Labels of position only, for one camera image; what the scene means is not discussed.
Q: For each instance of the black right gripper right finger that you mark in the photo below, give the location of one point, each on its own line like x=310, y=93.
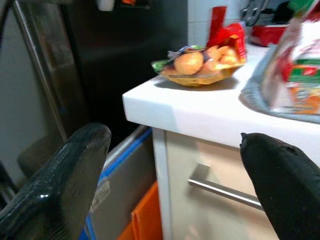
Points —
x=287, y=190

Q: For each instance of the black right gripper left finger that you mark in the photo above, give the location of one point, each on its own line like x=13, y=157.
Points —
x=57, y=190

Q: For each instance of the dark steel fridge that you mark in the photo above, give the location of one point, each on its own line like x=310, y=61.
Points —
x=112, y=62

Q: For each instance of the white fridge magnet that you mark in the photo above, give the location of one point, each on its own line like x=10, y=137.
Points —
x=105, y=5

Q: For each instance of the orange fridge magnet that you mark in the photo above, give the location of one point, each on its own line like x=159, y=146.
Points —
x=135, y=3

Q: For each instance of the grey board with blue edge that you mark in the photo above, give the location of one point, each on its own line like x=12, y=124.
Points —
x=125, y=180

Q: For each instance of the orange board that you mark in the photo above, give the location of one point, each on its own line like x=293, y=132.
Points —
x=147, y=215

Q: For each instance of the grey woven mat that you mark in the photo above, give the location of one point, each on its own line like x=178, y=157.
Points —
x=252, y=97

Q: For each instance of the white counter with drawers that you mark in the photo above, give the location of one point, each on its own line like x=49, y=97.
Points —
x=200, y=112

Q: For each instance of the white red green food bag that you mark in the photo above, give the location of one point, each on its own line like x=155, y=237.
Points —
x=300, y=70

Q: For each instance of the yellow woven bowl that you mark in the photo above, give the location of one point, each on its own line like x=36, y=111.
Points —
x=197, y=80

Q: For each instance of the red container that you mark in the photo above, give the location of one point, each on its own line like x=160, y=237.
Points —
x=267, y=35

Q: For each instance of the red snack packet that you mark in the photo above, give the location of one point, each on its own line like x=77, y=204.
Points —
x=232, y=35

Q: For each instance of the black kitchen appliance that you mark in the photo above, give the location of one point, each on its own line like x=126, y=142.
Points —
x=265, y=12

